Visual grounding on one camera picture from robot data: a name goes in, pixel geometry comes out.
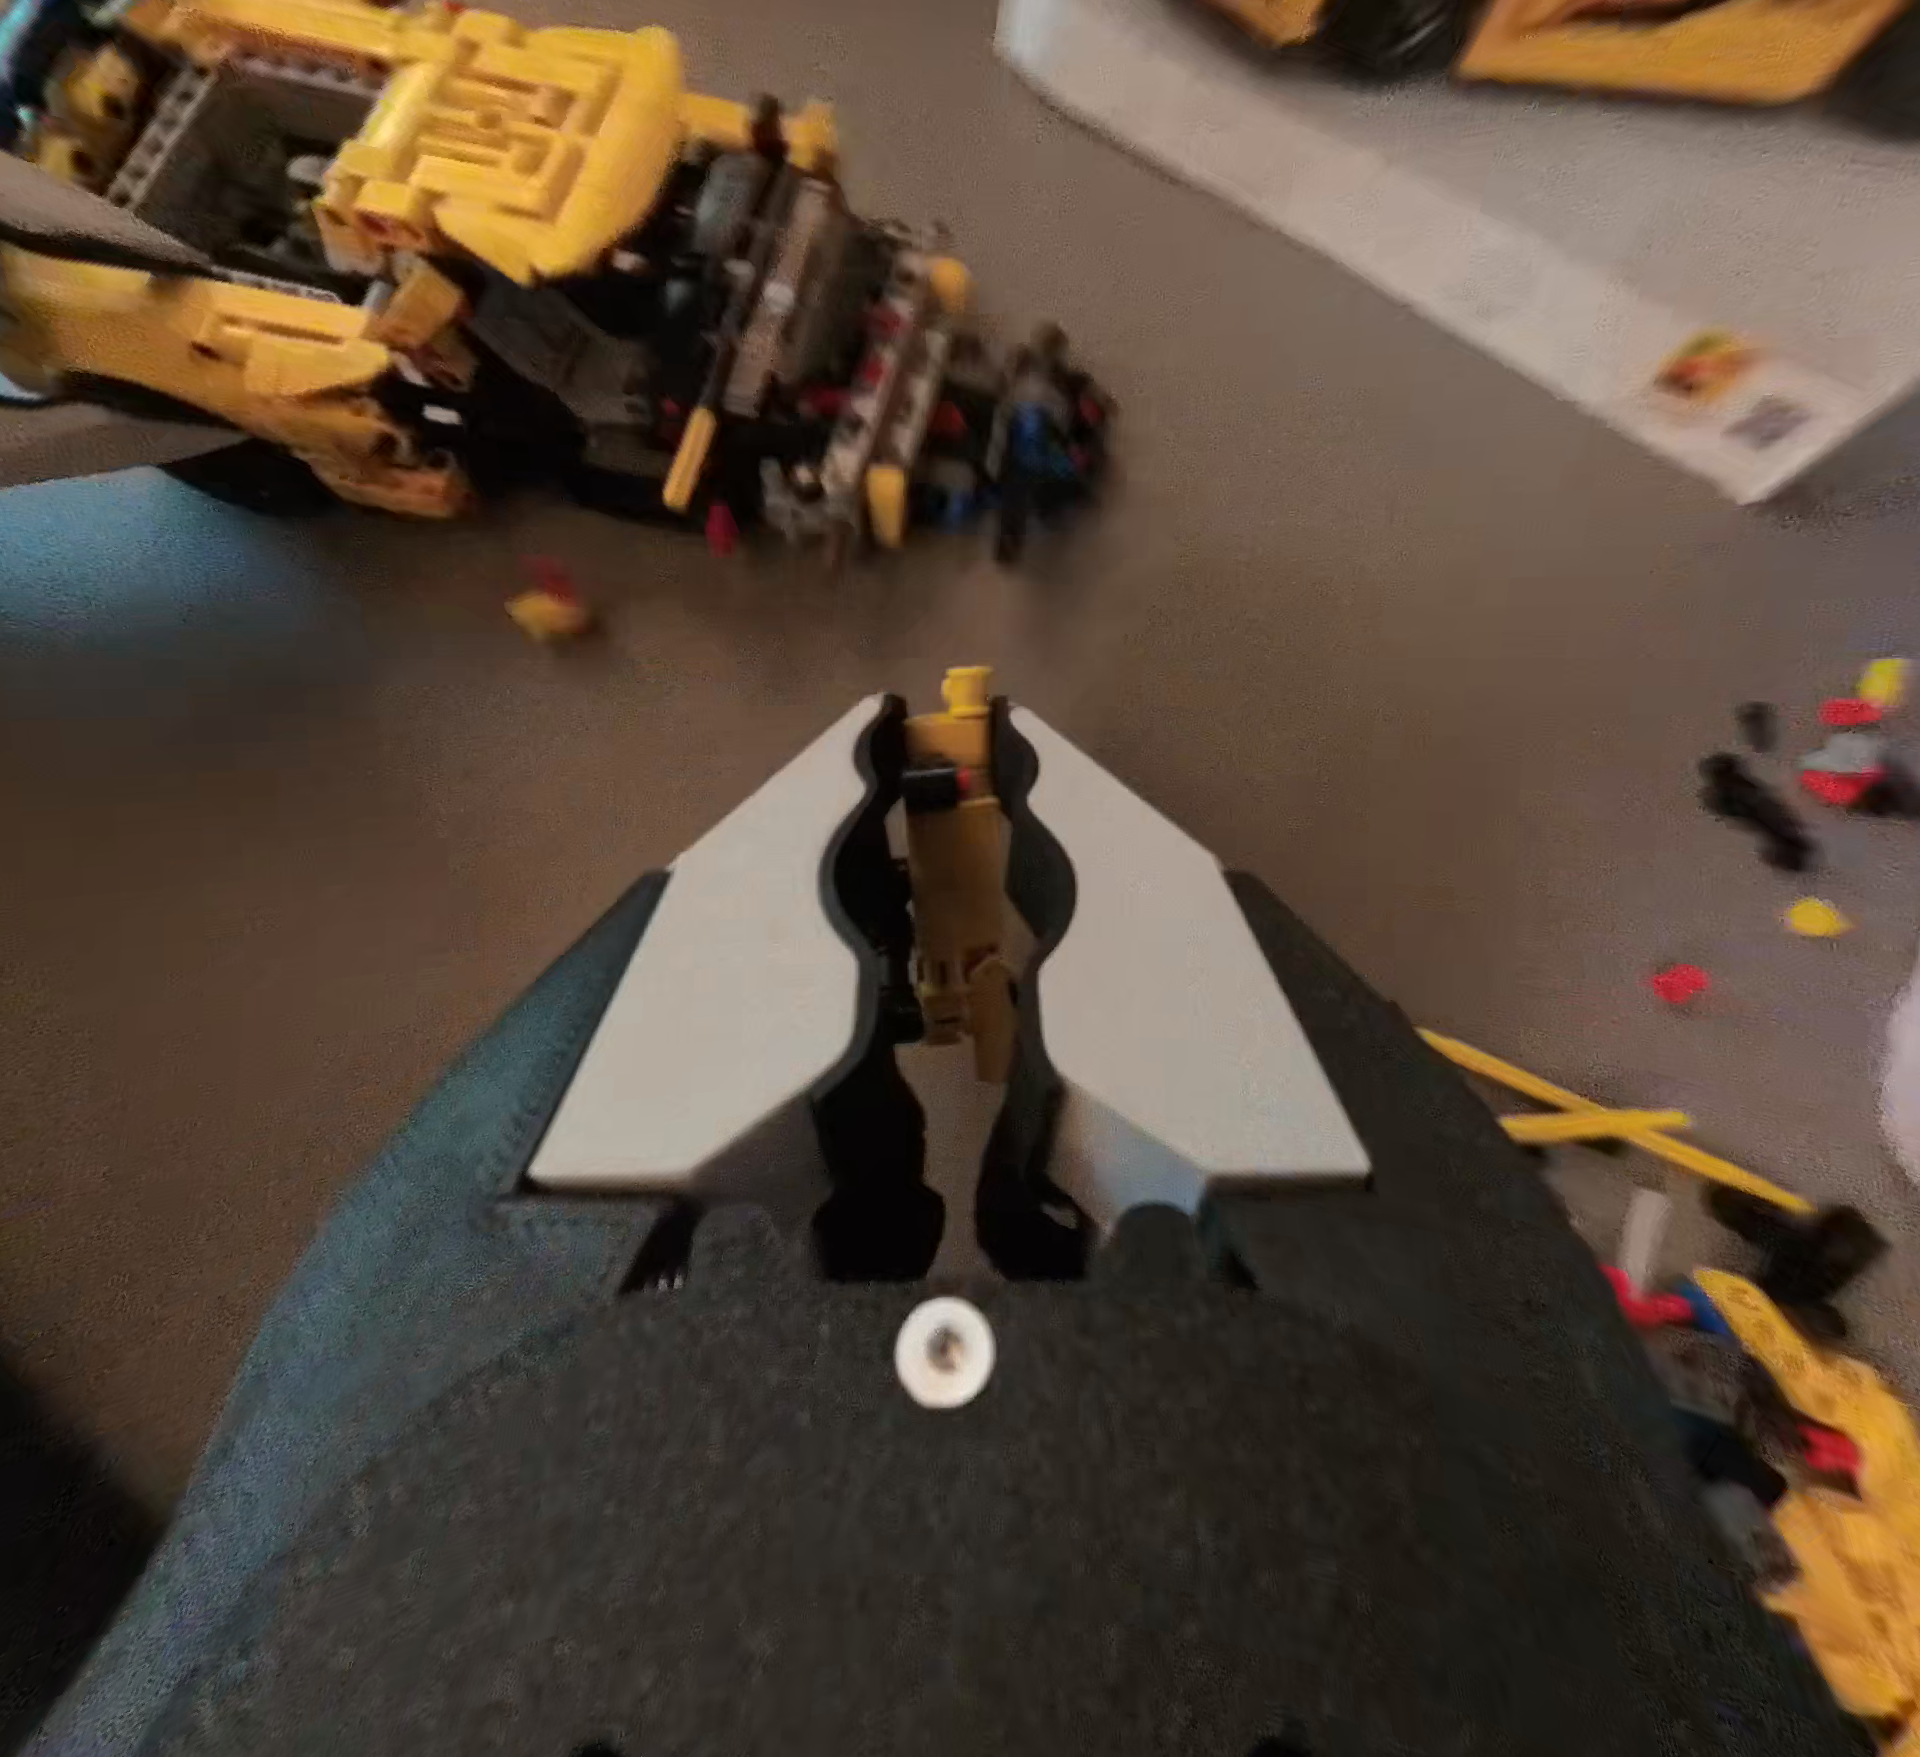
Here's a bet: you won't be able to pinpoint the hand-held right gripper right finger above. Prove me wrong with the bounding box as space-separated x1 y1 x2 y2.
999 701 1372 1237

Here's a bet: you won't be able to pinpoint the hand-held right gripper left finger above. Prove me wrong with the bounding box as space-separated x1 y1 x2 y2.
525 694 910 1272

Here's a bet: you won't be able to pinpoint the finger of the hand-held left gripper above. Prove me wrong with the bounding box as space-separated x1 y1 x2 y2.
0 395 255 494
0 149 227 287

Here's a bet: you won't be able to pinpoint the yellow brick door assembly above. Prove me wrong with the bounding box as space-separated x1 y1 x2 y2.
898 666 1025 1086

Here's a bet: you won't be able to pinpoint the yellow toy brick car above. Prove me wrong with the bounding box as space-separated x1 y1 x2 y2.
0 0 977 560

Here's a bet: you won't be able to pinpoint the grey black brick chassis module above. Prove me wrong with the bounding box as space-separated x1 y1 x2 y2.
748 314 1121 567

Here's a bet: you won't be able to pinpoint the yellow brick pile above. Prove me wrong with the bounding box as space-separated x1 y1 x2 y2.
1417 1025 1920 1731

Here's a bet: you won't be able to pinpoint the grey desk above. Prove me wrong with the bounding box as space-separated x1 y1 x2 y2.
0 0 1920 1565

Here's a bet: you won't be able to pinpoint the yellow curved brick piece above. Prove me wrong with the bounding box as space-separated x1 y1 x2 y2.
1417 1025 1821 1215

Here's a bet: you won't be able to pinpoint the small yellow red brick piece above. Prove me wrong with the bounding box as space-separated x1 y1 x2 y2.
502 561 597 643

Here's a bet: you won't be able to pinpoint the scattered small brick pieces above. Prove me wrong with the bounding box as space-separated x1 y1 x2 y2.
1695 652 1920 1010

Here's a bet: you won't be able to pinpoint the white printed paper bag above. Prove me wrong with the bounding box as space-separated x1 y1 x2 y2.
1876 969 1920 1189

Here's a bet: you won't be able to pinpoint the white instruction booklet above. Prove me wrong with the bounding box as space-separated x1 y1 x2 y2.
993 0 1920 509

